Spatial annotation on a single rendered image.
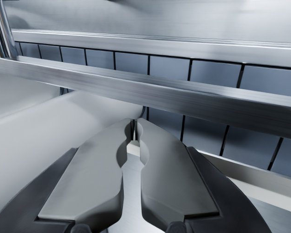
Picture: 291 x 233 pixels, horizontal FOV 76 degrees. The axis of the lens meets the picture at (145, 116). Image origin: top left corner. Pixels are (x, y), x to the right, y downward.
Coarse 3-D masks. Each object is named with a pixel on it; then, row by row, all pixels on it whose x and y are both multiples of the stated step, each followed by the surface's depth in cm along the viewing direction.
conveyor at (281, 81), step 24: (24, 48) 24; (48, 48) 22; (72, 48) 21; (144, 72) 18; (168, 72) 16; (192, 72) 15; (216, 72) 15; (240, 72) 14; (264, 72) 13; (288, 72) 12; (168, 120) 18; (192, 120) 17; (192, 144) 18; (216, 144) 17; (240, 144) 16; (264, 144) 15; (288, 144) 14; (264, 168) 16; (288, 168) 15
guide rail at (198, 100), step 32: (0, 64) 14; (32, 64) 12; (64, 64) 12; (128, 96) 9; (160, 96) 8; (192, 96) 8; (224, 96) 7; (256, 96) 7; (288, 96) 7; (256, 128) 7; (288, 128) 6
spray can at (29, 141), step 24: (72, 96) 13; (96, 96) 14; (0, 120) 10; (24, 120) 10; (48, 120) 11; (72, 120) 12; (96, 120) 13; (120, 120) 15; (0, 144) 9; (24, 144) 9; (48, 144) 10; (72, 144) 11; (0, 168) 8; (24, 168) 9; (0, 192) 8
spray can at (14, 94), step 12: (0, 84) 18; (12, 84) 19; (24, 84) 20; (36, 84) 21; (48, 84) 22; (0, 96) 18; (12, 96) 19; (24, 96) 20; (36, 96) 21; (48, 96) 22; (0, 108) 18; (12, 108) 19; (24, 108) 21
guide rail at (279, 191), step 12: (132, 144) 17; (204, 156) 16; (228, 168) 14; (240, 168) 14; (252, 168) 15; (240, 180) 13; (252, 180) 13; (264, 180) 13; (276, 180) 13; (288, 180) 13; (252, 192) 13; (264, 192) 13; (276, 192) 13; (288, 192) 12; (276, 204) 13; (288, 204) 12
